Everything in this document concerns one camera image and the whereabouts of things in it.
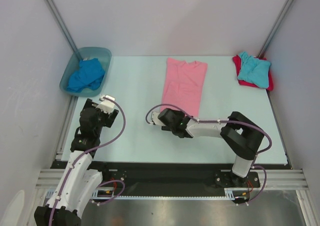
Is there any pink t shirt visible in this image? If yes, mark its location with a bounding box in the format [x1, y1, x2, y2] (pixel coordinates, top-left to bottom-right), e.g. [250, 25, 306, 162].
[161, 58, 208, 117]

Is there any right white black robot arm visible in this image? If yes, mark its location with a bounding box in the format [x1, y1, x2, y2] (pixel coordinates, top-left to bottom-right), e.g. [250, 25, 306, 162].
[151, 108, 265, 186]

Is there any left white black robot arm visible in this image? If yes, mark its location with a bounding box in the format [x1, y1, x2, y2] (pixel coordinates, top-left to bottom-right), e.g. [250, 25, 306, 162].
[34, 95, 122, 225]

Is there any blue crumpled t shirt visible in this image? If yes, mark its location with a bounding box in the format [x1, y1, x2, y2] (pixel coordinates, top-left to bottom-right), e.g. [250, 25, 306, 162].
[66, 58, 106, 93]

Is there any teal plastic bin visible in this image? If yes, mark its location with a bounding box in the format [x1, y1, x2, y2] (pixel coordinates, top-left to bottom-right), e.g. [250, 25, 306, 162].
[59, 47, 112, 97]

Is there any red folded t shirt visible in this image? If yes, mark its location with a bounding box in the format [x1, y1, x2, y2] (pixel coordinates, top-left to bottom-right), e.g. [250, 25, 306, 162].
[232, 52, 274, 91]

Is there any teal folded t shirt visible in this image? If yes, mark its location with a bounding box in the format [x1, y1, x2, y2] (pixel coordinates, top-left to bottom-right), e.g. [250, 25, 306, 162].
[237, 52, 271, 89]

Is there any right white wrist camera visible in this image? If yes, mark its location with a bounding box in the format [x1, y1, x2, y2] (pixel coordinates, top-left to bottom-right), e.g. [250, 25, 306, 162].
[147, 111, 165, 126]

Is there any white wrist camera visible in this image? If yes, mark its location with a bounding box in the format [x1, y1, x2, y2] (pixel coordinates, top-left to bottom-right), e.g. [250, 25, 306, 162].
[96, 95, 116, 114]
[147, 111, 165, 126]

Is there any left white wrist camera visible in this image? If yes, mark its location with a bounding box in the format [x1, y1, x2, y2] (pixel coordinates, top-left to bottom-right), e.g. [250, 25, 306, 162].
[96, 95, 116, 114]

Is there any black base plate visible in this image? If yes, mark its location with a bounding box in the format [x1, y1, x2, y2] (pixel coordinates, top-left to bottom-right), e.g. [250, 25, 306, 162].
[49, 160, 293, 197]

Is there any left slotted cable duct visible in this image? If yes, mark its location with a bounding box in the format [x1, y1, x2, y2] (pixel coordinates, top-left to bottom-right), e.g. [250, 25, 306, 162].
[45, 187, 114, 199]

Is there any slotted cable duct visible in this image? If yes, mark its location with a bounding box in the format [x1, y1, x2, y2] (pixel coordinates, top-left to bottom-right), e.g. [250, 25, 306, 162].
[224, 188, 251, 200]
[45, 187, 114, 199]

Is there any right slotted cable duct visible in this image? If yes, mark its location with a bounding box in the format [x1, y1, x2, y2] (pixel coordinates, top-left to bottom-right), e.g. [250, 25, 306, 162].
[224, 188, 251, 200]

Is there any front aluminium rail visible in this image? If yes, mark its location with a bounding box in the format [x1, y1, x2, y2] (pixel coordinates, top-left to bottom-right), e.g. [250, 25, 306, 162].
[36, 169, 308, 190]

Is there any left aluminium corner post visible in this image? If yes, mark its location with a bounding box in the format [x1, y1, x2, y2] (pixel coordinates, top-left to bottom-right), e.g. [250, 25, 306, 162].
[44, 0, 78, 52]

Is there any aluminium corner post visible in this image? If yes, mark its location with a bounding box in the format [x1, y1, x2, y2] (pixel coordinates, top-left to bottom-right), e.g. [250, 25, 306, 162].
[44, 0, 78, 52]
[257, 0, 296, 58]

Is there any right aluminium corner post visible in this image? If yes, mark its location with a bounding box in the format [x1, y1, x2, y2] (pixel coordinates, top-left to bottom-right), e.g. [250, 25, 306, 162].
[257, 0, 296, 58]

